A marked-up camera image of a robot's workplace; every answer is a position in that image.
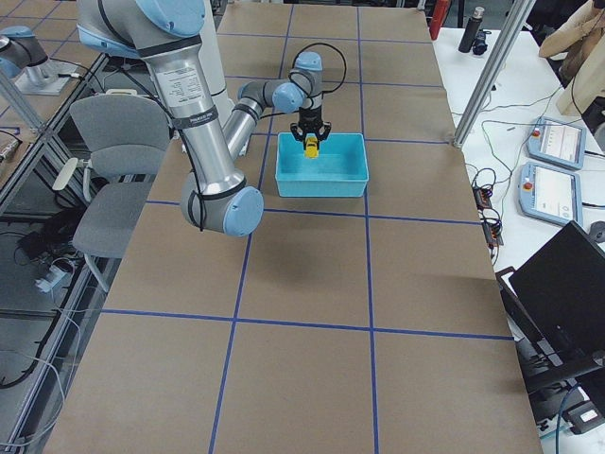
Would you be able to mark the turquoise plastic bin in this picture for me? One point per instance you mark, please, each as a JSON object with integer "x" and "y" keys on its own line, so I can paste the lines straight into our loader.
{"x": 340, "y": 170}

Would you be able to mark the yellow beetle toy car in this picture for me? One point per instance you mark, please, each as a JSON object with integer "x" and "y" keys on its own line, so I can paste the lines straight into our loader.
{"x": 311, "y": 148}

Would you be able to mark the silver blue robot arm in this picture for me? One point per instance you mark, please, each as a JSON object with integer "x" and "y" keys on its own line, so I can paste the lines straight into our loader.
{"x": 166, "y": 36}

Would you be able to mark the teach pendant tablet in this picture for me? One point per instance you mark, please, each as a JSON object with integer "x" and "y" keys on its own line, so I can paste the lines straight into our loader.
{"x": 550, "y": 194}
{"x": 558, "y": 143}

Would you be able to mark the near teach pendant tablet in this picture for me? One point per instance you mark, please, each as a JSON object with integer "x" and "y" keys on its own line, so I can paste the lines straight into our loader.
{"x": 550, "y": 194}

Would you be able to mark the person in beige top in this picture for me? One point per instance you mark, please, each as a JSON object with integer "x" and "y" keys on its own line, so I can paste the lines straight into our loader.
{"x": 577, "y": 38}

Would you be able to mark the aluminium frame post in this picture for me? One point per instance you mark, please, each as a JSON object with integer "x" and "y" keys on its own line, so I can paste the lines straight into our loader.
{"x": 513, "y": 24}

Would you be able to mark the black laptop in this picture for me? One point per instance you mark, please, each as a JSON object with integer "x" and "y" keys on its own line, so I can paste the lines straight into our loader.
{"x": 561, "y": 287}

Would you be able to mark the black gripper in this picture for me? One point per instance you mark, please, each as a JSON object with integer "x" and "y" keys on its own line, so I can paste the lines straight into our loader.
{"x": 310, "y": 117}

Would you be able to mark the orange black adapter box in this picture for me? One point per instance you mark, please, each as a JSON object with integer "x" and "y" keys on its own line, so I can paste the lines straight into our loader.
{"x": 483, "y": 198}

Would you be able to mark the black water bottle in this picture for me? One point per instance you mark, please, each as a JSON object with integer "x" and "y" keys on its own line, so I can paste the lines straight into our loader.
{"x": 471, "y": 30}

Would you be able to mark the far teach pendant tablet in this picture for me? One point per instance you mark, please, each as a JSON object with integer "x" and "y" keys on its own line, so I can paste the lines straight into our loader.
{"x": 558, "y": 143}

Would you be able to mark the grey office chair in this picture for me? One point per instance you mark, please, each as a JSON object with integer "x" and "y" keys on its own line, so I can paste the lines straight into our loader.
{"x": 126, "y": 135}

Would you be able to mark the white pedestal column base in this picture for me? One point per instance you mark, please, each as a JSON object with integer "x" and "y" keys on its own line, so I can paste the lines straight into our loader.
{"x": 222, "y": 71}

